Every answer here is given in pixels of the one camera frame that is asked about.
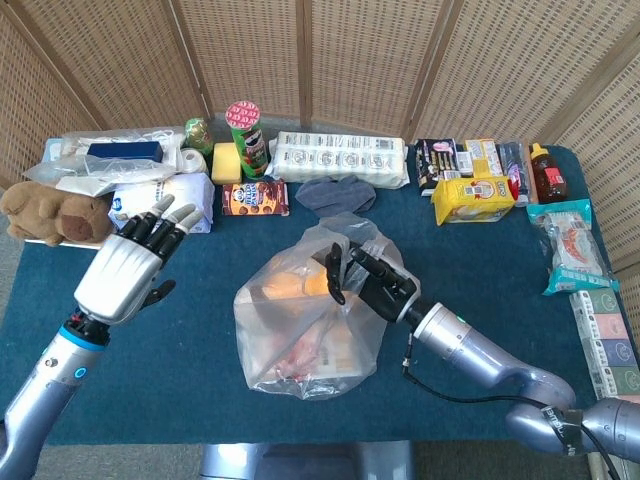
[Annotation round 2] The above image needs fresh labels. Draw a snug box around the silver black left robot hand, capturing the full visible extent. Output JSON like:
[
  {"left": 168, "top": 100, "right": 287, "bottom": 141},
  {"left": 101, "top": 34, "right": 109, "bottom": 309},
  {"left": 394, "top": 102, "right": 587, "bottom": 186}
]
[{"left": 73, "top": 194, "right": 205, "bottom": 326}]

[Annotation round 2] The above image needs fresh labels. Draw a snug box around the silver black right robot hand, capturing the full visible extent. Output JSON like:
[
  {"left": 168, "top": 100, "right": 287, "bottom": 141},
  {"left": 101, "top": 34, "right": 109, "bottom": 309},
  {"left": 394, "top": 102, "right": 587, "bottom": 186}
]
[{"left": 323, "top": 242, "right": 420, "bottom": 324}]

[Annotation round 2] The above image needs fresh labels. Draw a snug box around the clear plastic shopping bag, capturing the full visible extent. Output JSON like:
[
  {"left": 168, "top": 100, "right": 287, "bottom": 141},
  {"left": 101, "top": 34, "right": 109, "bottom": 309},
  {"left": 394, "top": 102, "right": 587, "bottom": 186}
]
[{"left": 233, "top": 212, "right": 406, "bottom": 401}]

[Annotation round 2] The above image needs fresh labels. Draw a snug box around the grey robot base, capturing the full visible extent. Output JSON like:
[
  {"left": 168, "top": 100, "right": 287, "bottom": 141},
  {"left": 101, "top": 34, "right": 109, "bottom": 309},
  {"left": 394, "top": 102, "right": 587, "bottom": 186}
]
[{"left": 199, "top": 440, "right": 416, "bottom": 480}]

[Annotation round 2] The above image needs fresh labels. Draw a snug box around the clear bag with white items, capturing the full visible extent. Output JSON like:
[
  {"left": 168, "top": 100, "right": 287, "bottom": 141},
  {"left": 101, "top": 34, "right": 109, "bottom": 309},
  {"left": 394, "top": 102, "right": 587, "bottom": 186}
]
[{"left": 22, "top": 125, "right": 187, "bottom": 197}]

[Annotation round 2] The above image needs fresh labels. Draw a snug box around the white board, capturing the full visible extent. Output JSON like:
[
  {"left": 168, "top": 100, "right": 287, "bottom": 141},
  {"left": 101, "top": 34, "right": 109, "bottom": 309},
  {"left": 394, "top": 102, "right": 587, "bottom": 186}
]
[{"left": 23, "top": 227, "right": 119, "bottom": 252}]

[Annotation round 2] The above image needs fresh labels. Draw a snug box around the white tissue pack blue logo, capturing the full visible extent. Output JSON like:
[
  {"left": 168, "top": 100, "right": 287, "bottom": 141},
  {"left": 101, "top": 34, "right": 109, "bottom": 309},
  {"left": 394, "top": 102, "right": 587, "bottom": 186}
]
[{"left": 108, "top": 172, "right": 216, "bottom": 236}]

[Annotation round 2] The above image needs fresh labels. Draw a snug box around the brown capybara plush toy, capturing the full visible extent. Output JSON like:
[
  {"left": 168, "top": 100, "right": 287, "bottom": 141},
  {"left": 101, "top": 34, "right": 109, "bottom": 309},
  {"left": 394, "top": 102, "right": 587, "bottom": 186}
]
[{"left": 0, "top": 180, "right": 115, "bottom": 247}]

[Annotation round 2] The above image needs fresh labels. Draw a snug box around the yellow orange plush toy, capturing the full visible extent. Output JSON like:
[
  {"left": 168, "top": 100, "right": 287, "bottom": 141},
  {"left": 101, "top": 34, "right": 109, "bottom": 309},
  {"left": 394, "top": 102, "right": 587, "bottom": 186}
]
[{"left": 262, "top": 267, "right": 334, "bottom": 301}]

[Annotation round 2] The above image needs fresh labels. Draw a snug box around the grey cloth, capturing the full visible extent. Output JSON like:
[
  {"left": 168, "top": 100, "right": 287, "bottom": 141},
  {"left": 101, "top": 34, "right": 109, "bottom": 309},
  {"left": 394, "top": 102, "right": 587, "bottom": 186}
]
[{"left": 294, "top": 174, "right": 377, "bottom": 219}]

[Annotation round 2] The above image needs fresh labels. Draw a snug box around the blue carpet table cover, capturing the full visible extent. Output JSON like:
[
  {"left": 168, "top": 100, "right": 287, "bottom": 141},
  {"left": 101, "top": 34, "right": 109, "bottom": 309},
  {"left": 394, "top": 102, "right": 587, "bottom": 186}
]
[{"left": 0, "top": 144, "right": 631, "bottom": 446}]

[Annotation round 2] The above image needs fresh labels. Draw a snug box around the yellow cracker pack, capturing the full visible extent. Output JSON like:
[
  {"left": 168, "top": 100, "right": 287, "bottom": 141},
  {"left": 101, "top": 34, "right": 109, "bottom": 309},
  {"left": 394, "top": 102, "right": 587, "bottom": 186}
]
[{"left": 430, "top": 174, "right": 516, "bottom": 226}]

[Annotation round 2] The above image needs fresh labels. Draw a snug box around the dark blue box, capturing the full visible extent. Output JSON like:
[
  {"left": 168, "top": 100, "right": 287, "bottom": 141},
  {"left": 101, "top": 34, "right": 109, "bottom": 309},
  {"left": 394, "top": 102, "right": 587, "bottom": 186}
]
[{"left": 86, "top": 141, "right": 165, "bottom": 164}]

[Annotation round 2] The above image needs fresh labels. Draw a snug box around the black snack pack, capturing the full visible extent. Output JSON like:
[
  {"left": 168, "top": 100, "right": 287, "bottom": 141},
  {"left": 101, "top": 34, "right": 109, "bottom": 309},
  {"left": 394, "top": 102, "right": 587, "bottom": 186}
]
[{"left": 414, "top": 137, "right": 461, "bottom": 197}]

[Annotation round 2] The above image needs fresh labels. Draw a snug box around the white tape roll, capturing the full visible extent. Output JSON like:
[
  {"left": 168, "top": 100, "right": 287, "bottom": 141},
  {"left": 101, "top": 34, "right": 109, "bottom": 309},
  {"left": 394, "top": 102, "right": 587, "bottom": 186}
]
[{"left": 179, "top": 147, "right": 209, "bottom": 175}]

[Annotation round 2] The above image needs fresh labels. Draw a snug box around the long white paper roll pack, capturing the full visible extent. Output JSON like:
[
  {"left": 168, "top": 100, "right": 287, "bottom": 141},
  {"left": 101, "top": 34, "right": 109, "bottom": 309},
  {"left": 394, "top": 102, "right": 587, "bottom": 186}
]
[{"left": 264, "top": 130, "right": 411, "bottom": 190}]

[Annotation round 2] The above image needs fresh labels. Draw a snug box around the yellow sponge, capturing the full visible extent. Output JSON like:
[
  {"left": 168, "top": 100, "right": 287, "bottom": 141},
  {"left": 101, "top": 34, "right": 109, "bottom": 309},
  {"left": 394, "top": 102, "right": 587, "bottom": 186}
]
[{"left": 211, "top": 142, "right": 244, "bottom": 186}]

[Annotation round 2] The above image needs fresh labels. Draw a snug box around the brown Hello Panda box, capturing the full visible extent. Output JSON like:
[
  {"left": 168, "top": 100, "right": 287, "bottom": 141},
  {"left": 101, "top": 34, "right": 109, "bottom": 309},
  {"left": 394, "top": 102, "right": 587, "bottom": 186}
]
[{"left": 221, "top": 179, "right": 290, "bottom": 217}]

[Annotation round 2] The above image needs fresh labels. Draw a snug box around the green egg-shaped container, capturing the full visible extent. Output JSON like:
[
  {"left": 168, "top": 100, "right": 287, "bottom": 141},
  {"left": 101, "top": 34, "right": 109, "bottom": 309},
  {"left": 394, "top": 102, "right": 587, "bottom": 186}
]
[{"left": 183, "top": 117, "right": 215, "bottom": 157}]

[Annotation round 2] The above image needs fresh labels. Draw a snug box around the white yellow box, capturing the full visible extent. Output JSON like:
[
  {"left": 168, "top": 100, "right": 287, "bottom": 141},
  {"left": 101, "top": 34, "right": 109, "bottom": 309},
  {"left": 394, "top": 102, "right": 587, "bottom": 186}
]
[{"left": 463, "top": 138, "right": 504, "bottom": 179}]

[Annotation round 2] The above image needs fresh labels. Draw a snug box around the dark toothbrush pack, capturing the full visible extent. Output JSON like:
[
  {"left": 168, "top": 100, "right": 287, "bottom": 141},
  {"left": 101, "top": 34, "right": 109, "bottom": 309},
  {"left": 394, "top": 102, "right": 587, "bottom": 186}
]
[{"left": 499, "top": 141, "right": 532, "bottom": 207}]

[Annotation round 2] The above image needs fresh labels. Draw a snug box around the green Pringles can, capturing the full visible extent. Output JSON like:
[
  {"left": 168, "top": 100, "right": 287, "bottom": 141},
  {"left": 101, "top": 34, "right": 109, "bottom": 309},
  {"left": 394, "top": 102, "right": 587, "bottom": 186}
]
[{"left": 224, "top": 100, "right": 271, "bottom": 181}]

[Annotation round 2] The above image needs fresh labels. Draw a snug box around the teal white snack packet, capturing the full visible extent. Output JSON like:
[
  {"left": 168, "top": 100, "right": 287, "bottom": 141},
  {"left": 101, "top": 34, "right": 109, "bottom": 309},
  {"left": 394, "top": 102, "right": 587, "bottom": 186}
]
[{"left": 525, "top": 198, "right": 620, "bottom": 296}]

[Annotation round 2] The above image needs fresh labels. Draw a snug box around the brown honey bottle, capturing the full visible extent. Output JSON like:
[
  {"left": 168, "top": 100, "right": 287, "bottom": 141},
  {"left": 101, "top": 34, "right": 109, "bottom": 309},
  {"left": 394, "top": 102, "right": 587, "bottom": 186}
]
[{"left": 529, "top": 142, "right": 570, "bottom": 204}]

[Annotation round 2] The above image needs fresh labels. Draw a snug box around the multicolour tissue pack strip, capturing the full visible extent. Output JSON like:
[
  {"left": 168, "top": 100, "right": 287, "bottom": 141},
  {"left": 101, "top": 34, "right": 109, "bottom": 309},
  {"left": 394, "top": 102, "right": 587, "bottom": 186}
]
[{"left": 569, "top": 287, "right": 640, "bottom": 406}]

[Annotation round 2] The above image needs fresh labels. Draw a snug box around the wicker folding screen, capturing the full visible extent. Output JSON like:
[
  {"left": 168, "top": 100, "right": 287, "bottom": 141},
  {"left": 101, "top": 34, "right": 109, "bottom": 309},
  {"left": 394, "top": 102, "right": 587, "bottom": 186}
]
[{"left": 0, "top": 0, "right": 640, "bottom": 271}]

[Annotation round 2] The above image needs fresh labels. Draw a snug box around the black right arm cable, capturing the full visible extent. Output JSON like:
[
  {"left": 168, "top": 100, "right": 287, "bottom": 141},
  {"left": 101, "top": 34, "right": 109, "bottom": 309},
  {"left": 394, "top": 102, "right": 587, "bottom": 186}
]
[{"left": 402, "top": 337, "right": 621, "bottom": 480}]

